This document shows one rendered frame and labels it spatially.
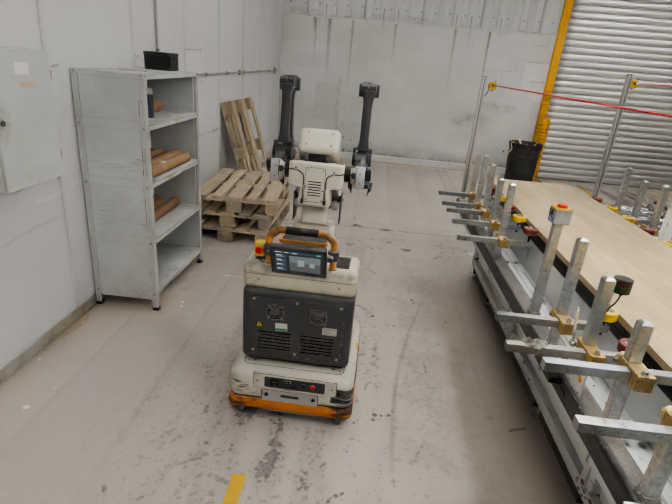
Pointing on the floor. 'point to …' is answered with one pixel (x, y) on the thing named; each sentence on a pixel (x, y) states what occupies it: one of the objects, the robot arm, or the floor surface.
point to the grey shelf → (154, 280)
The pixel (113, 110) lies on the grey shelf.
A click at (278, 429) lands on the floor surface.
